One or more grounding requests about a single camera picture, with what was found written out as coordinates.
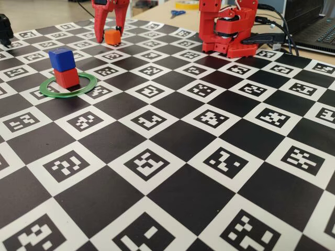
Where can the orange cube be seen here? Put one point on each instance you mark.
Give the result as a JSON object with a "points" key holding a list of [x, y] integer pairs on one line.
{"points": [[112, 38]]}

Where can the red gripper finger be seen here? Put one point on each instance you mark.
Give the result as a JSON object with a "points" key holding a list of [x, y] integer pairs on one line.
{"points": [[121, 13], [100, 21]]}

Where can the blue cube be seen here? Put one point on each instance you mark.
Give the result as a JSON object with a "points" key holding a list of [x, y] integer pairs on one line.
{"points": [[62, 60]]}

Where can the yellow tape roll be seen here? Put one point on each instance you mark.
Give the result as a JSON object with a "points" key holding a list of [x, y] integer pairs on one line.
{"points": [[183, 4]]}

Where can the black white marker checkerboard mat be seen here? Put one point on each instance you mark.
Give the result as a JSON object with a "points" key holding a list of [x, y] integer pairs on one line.
{"points": [[170, 209]]}

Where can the red cube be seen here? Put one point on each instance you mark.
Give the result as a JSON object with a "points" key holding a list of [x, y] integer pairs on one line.
{"points": [[66, 78]]}

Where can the black camera stand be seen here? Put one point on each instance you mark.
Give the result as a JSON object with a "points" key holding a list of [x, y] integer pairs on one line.
{"points": [[5, 28]]}

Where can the black laptop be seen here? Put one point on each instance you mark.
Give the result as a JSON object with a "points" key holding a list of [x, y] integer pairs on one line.
{"points": [[308, 21]]}

